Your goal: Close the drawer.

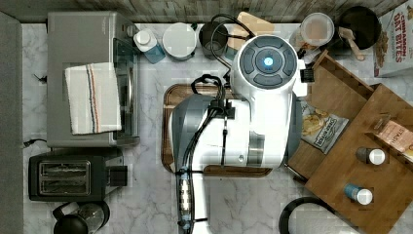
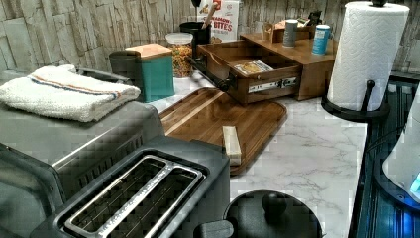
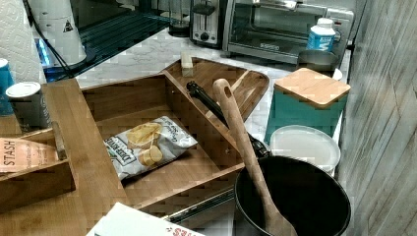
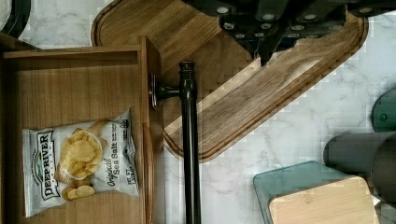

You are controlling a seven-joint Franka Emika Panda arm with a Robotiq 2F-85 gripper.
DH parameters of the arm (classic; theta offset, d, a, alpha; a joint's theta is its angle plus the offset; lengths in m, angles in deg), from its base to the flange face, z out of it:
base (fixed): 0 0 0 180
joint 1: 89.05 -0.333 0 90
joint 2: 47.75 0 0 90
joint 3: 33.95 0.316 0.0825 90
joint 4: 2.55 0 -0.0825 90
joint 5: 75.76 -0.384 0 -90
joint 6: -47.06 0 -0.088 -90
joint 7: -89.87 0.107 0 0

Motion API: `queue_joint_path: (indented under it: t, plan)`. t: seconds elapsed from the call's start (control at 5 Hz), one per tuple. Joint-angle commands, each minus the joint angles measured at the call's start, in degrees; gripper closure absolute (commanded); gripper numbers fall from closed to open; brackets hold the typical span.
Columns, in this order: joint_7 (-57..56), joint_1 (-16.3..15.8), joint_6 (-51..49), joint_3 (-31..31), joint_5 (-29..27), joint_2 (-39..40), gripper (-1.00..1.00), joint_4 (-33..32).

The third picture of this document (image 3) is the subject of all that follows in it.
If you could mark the small wooden block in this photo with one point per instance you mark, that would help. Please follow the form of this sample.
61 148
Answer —
186 64

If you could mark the wooden drawer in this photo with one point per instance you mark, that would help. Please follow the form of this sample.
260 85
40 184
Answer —
201 172

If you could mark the teal canister with wooden lid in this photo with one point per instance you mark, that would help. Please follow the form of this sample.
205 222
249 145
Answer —
307 98

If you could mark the clear container with white lid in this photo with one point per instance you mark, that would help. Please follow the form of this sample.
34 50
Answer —
307 144

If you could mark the blue can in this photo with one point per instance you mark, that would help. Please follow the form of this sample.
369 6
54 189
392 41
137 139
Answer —
6 81

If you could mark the wooden tea box tray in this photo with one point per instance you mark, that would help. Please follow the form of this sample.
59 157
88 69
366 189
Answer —
42 182

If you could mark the blue white-capped bottle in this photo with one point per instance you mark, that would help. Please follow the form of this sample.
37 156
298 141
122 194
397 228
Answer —
321 36

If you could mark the grey can with white lid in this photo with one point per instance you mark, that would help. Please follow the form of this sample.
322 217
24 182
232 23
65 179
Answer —
29 106

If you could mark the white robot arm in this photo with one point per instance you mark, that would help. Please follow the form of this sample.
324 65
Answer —
54 26

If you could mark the Stash tea box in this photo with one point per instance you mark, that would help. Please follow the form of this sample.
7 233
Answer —
18 155

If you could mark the wooden spoon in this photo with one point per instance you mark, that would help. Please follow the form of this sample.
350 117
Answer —
276 224

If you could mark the cinnamon cereal box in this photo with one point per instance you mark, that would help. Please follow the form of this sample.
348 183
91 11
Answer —
123 220

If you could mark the black slot toaster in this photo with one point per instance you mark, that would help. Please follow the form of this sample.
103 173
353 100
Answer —
207 22

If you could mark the black utensil handle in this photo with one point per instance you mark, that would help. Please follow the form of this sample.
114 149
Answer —
199 93

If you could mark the dark grey metal cup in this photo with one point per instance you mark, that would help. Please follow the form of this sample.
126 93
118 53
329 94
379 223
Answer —
317 60

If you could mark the paper towel roll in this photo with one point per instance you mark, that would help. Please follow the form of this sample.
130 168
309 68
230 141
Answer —
17 43

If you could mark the black pot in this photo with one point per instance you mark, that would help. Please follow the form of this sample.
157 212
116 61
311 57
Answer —
313 202

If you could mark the chips bag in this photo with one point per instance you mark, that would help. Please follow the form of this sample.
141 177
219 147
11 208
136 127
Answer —
147 146

